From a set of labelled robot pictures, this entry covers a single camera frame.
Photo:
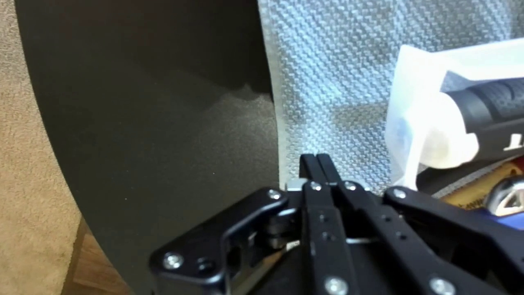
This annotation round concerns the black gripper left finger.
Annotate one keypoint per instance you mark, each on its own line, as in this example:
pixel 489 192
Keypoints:
pixel 322 239

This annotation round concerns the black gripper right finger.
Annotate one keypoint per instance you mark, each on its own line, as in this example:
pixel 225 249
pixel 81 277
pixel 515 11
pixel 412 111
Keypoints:
pixel 415 239

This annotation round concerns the black tube white cap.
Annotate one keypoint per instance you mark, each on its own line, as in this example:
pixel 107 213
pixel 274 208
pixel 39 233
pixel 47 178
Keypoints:
pixel 492 115

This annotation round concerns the light blue towel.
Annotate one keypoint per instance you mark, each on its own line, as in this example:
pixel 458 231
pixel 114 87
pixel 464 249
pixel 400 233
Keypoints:
pixel 333 75

